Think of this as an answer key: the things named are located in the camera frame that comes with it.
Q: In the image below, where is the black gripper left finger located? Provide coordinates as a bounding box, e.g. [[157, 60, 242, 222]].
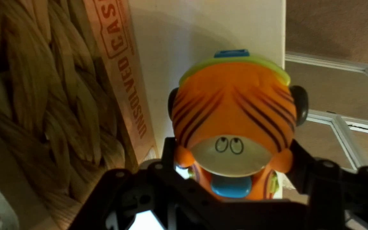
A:
[[68, 135, 220, 230]]

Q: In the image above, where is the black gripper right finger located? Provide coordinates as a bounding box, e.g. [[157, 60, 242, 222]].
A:
[[277, 139, 368, 230]]

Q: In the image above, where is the orange toy tiger car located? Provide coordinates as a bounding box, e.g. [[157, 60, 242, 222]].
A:
[[167, 49, 309, 200]]

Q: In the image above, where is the open white cabinet door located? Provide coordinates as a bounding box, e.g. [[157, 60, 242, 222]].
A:
[[285, 53, 368, 171]]

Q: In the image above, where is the woven wicker basket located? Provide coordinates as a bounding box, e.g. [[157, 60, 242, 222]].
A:
[[0, 0, 137, 230]]

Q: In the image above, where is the orange board game box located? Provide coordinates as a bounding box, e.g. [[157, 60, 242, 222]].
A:
[[84, 0, 157, 162]]

